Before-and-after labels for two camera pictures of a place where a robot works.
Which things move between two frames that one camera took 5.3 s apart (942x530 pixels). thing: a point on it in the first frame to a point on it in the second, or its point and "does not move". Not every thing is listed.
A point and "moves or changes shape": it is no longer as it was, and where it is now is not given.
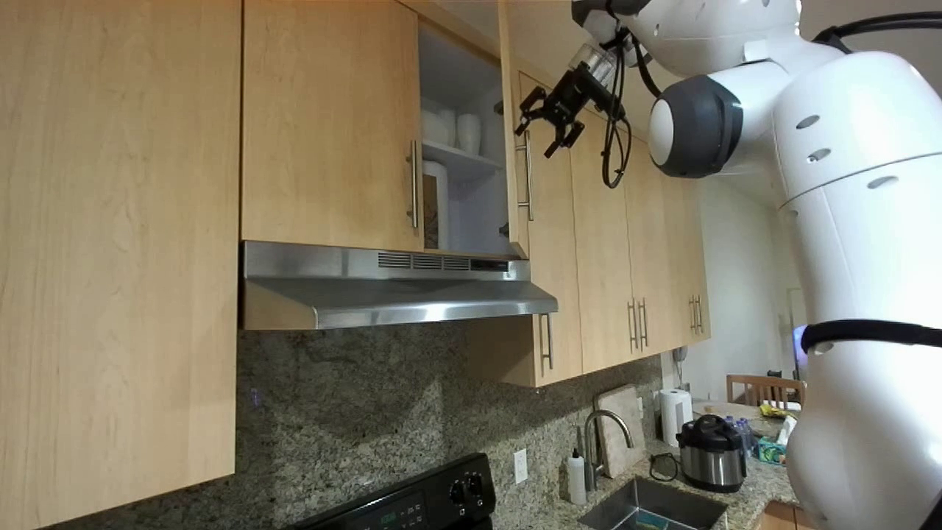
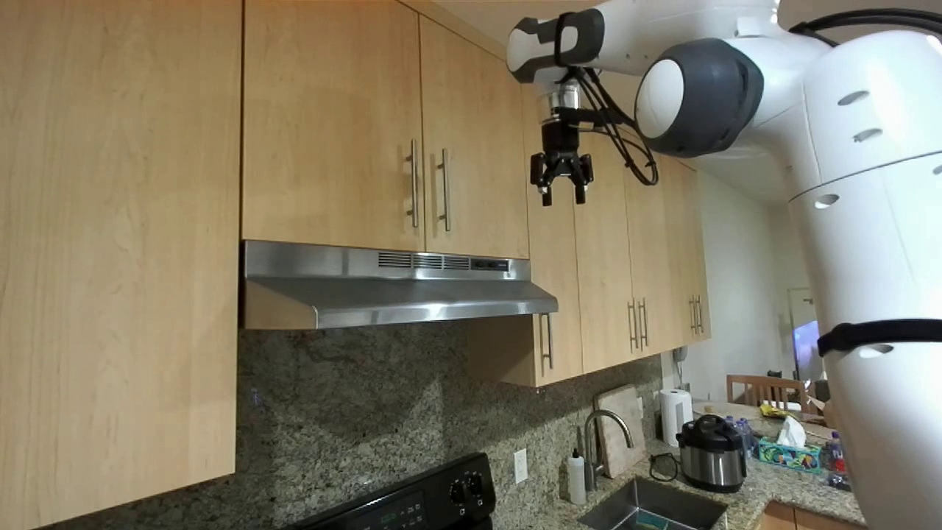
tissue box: (774, 448) does not move
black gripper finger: (535, 105) to (540, 168)
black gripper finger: (565, 140) to (579, 178)
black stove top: (450, 499) does not move
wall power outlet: (522, 463) does not move
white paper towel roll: (674, 413) does not move
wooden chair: (768, 392) does not move
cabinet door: (331, 125) does not move
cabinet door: (522, 164) moves or changes shape
